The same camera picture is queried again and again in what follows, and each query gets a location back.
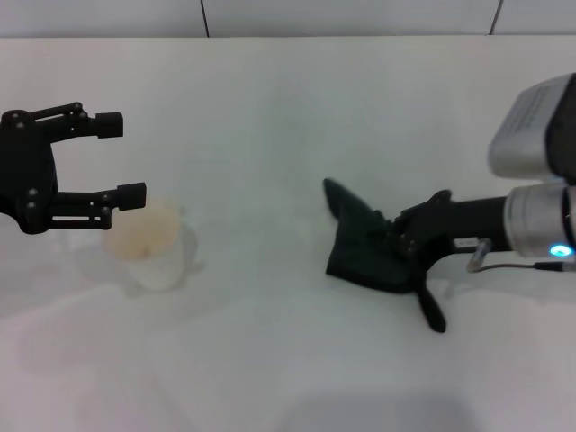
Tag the dark blue rag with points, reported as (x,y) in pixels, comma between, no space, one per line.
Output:
(360,252)

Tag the translucent white plastic cup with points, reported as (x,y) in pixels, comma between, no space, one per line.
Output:
(153,261)

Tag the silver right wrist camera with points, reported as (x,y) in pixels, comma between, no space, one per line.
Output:
(526,135)

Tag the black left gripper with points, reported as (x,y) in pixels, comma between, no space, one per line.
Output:
(24,171)

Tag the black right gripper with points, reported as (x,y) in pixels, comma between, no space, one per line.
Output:
(459,220)

